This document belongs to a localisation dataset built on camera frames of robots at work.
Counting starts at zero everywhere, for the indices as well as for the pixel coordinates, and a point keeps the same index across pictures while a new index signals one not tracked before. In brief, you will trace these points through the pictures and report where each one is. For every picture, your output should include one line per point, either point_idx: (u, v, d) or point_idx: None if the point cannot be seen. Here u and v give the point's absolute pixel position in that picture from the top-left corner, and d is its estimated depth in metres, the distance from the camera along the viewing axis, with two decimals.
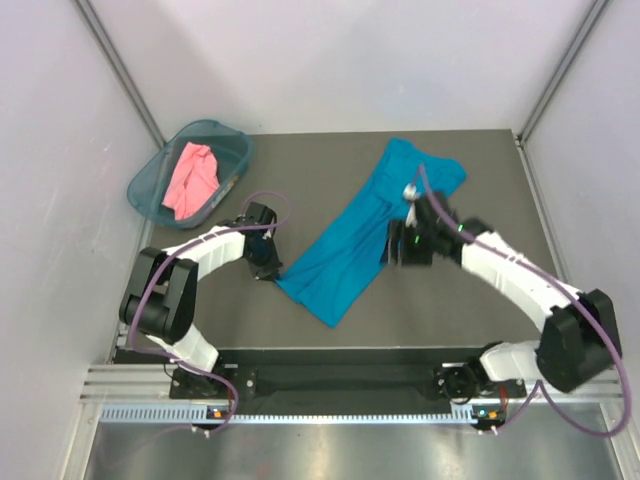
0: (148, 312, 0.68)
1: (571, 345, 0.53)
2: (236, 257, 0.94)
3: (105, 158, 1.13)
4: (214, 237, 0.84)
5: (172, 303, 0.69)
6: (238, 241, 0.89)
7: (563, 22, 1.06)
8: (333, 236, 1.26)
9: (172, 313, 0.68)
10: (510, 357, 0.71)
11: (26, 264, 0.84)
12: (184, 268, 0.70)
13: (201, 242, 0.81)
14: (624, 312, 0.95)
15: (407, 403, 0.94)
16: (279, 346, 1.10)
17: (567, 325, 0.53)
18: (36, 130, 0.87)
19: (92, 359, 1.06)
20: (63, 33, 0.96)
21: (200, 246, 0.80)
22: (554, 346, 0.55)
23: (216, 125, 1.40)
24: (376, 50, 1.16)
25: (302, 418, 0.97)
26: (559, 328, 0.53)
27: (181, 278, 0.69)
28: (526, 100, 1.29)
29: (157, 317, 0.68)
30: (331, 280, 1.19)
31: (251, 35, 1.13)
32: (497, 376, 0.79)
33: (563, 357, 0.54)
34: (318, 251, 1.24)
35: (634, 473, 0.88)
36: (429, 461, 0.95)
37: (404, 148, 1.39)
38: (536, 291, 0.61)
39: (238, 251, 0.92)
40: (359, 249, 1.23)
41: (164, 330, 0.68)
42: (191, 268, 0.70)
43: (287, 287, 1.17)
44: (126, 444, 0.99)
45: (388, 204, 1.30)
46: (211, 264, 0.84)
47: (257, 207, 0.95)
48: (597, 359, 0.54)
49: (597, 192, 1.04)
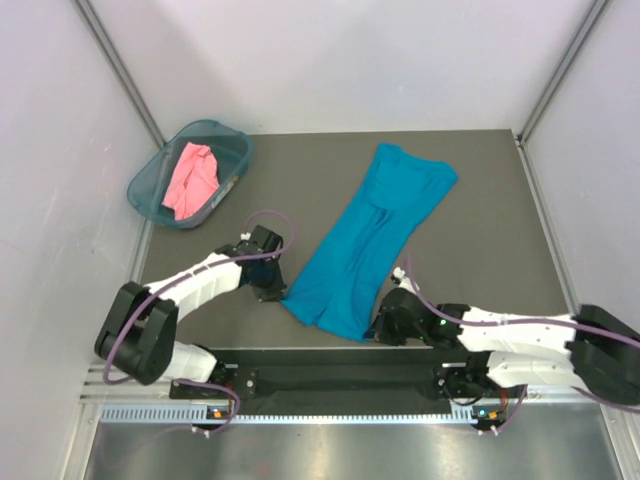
0: (123, 351, 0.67)
1: (605, 367, 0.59)
2: (231, 286, 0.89)
3: (106, 158, 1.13)
4: (206, 269, 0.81)
5: (145, 345, 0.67)
6: (236, 273, 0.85)
7: (564, 21, 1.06)
8: (336, 251, 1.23)
9: (146, 355, 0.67)
10: (530, 370, 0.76)
11: (25, 263, 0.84)
12: (162, 311, 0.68)
13: (189, 277, 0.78)
14: (625, 312, 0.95)
15: (408, 403, 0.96)
16: (279, 346, 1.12)
17: (588, 354, 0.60)
18: (36, 129, 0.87)
19: (92, 359, 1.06)
20: (64, 32, 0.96)
21: (188, 281, 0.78)
22: (592, 376, 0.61)
23: (216, 125, 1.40)
24: (377, 49, 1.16)
25: (302, 418, 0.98)
26: (587, 360, 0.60)
27: (157, 321, 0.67)
28: (526, 99, 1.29)
29: (131, 357, 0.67)
30: (346, 293, 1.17)
31: (252, 35, 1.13)
32: (507, 384, 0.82)
33: (610, 381, 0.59)
34: (326, 271, 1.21)
35: (634, 473, 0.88)
36: (429, 461, 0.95)
37: (394, 152, 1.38)
38: (544, 337, 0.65)
39: (233, 282, 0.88)
40: (365, 258, 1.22)
41: (137, 371, 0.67)
42: (170, 311, 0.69)
43: (301, 312, 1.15)
44: (126, 444, 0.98)
45: (383, 210, 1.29)
46: (199, 298, 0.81)
47: (261, 235, 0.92)
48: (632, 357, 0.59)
49: (597, 192, 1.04)
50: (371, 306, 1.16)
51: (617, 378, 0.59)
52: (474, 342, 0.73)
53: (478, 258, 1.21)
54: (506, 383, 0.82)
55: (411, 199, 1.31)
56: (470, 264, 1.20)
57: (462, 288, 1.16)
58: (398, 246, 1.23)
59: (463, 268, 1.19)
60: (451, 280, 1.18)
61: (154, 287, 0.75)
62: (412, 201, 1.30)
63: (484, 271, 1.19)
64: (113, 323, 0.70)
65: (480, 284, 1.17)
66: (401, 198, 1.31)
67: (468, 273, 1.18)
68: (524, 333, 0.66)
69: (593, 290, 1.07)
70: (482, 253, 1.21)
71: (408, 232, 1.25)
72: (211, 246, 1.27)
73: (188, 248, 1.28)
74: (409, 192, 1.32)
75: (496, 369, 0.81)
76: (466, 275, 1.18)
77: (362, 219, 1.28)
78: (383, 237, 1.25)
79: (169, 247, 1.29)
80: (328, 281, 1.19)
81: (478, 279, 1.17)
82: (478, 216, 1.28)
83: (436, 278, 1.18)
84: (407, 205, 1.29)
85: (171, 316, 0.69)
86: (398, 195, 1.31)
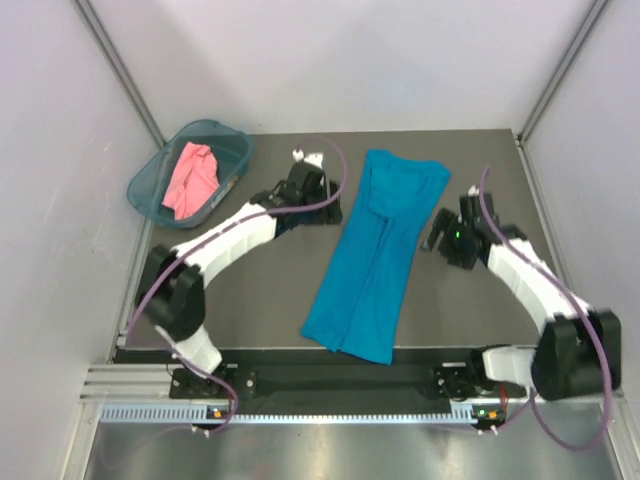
0: (156, 308, 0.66)
1: (563, 354, 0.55)
2: (268, 240, 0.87)
3: (105, 158, 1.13)
4: (238, 225, 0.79)
5: (173, 308, 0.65)
6: (268, 226, 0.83)
7: (564, 20, 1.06)
8: (353, 272, 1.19)
9: (176, 314, 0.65)
10: (513, 360, 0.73)
11: (25, 262, 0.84)
12: (188, 275, 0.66)
13: (219, 234, 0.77)
14: (624, 312, 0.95)
15: (408, 403, 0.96)
16: (280, 346, 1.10)
17: (564, 334, 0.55)
18: (36, 129, 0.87)
19: (92, 359, 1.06)
20: (63, 31, 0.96)
21: (216, 241, 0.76)
22: (544, 352, 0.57)
23: (216, 125, 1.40)
24: (377, 48, 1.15)
25: (303, 418, 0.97)
26: (556, 334, 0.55)
27: (185, 285, 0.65)
28: (526, 99, 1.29)
29: (164, 316, 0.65)
30: (368, 315, 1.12)
31: (251, 34, 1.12)
32: (491, 374, 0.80)
33: (554, 363, 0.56)
34: (347, 290, 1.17)
35: (634, 473, 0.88)
36: (428, 461, 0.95)
37: (385, 157, 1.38)
38: (548, 297, 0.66)
39: (270, 234, 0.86)
40: (381, 275, 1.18)
41: (170, 328, 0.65)
42: (197, 278, 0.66)
43: (325, 340, 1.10)
44: (126, 444, 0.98)
45: (385, 218, 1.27)
46: (231, 257, 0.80)
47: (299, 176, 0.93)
48: (588, 376, 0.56)
49: (596, 192, 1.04)
50: (395, 323, 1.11)
51: (564, 372, 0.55)
52: (498, 259, 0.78)
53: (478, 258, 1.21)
54: (490, 375, 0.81)
55: (409, 201, 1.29)
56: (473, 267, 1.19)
57: (467, 288, 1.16)
58: (409, 255, 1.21)
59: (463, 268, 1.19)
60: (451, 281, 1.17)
61: (184, 248, 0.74)
62: (411, 204, 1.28)
63: (485, 271, 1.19)
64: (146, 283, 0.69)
65: (480, 284, 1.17)
66: (400, 204, 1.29)
67: (468, 273, 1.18)
68: (536, 278, 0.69)
69: (592, 290, 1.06)
70: None
71: (414, 237, 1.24)
72: None
73: None
74: (409, 193, 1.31)
75: (493, 354, 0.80)
76: (468, 275, 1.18)
77: (366, 229, 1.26)
78: (393, 246, 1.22)
79: (168, 246, 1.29)
80: (350, 301, 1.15)
81: (477, 279, 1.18)
82: None
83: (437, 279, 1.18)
84: (407, 208, 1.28)
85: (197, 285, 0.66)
86: (397, 199, 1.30)
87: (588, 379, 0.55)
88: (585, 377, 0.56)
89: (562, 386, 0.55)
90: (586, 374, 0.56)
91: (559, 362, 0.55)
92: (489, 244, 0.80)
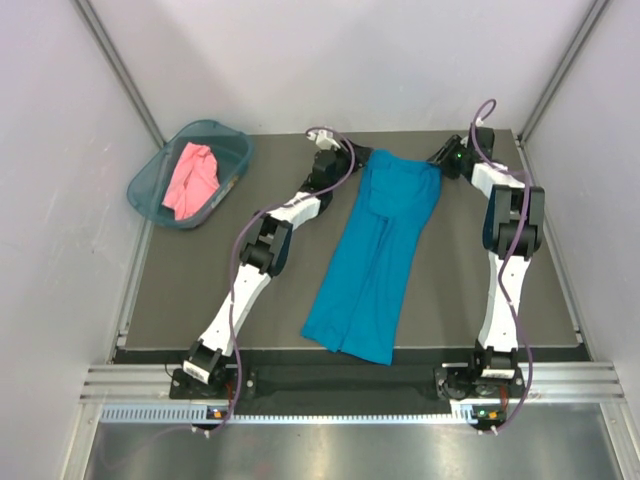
0: (259, 255, 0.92)
1: (500, 205, 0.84)
2: (313, 215, 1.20)
3: (106, 158, 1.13)
4: (302, 200, 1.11)
5: (274, 247, 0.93)
6: (314, 205, 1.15)
7: (564, 20, 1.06)
8: (353, 271, 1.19)
9: (275, 256, 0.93)
10: (490, 300, 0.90)
11: (25, 263, 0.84)
12: (282, 228, 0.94)
13: (297, 203, 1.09)
14: (624, 311, 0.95)
15: (408, 403, 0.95)
16: (281, 346, 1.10)
17: (500, 193, 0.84)
18: (36, 129, 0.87)
19: (92, 360, 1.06)
20: (64, 32, 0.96)
21: (289, 208, 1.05)
22: (490, 209, 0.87)
23: (216, 125, 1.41)
24: (377, 47, 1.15)
25: (303, 419, 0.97)
26: (496, 190, 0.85)
27: (282, 235, 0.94)
28: (526, 99, 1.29)
29: (265, 258, 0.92)
30: (367, 315, 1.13)
31: (252, 34, 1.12)
32: (486, 336, 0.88)
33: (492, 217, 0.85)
34: (346, 291, 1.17)
35: (634, 473, 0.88)
36: (429, 461, 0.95)
37: (385, 157, 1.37)
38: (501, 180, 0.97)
39: (315, 209, 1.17)
40: (381, 275, 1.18)
41: (269, 265, 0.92)
42: (288, 228, 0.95)
43: (325, 339, 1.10)
44: (125, 444, 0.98)
45: (385, 218, 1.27)
46: (299, 220, 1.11)
47: (320, 170, 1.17)
48: (509, 234, 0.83)
49: (596, 191, 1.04)
50: (394, 323, 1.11)
51: (497, 222, 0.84)
52: (476, 174, 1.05)
53: (479, 256, 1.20)
54: (485, 339, 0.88)
55: (409, 201, 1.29)
56: (472, 266, 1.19)
57: (469, 288, 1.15)
58: (409, 255, 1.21)
59: (464, 268, 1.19)
60: (452, 280, 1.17)
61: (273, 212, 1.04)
62: (411, 204, 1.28)
63: (484, 269, 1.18)
64: (248, 233, 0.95)
65: (481, 284, 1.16)
66: (400, 203, 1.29)
67: (469, 272, 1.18)
68: (496, 172, 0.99)
69: (592, 289, 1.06)
70: (482, 252, 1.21)
71: (415, 237, 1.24)
72: (210, 246, 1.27)
73: (187, 248, 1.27)
74: (409, 193, 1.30)
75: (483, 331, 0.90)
76: (470, 273, 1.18)
77: (366, 229, 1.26)
78: (394, 247, 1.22)
79: (168, 246, 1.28)
80: (351, 301, 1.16)
81: (479, 278, 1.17)
82: (477, 217, 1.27)
83: (437, 279, 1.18)
84: (407, 207, 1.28)
85: (287, 229, 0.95)
86: (397, 199, 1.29)
87: (517, 229, 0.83)
88: (507, 233, 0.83)
89: (496, 237, 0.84)
90: (509, 231, 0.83)
91: (496, 217, 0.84)
92: (475, 163, 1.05)
